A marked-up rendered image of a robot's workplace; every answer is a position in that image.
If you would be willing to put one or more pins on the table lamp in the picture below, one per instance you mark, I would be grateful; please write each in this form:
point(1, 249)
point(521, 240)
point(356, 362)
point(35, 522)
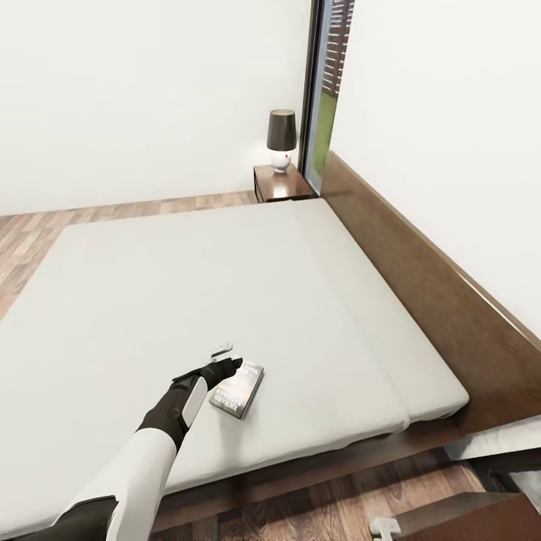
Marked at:
point(281, 137)

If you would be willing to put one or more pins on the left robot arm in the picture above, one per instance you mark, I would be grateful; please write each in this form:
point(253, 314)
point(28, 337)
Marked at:
point(121, 502)

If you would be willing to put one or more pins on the fixed window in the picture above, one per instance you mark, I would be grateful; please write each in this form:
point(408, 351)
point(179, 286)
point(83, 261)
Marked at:
point(330, 22)
point(511, 472)

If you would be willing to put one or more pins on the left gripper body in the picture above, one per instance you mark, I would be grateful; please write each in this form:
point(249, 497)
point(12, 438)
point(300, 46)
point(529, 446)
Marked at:
point(222, 370)

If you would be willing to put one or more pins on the hardback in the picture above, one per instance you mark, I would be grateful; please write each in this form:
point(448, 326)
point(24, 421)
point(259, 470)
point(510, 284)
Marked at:
point(233, 394)

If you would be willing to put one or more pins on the nightstand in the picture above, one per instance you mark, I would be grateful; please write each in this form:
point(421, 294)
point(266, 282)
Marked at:
point(271, 186)
point(472, 516)

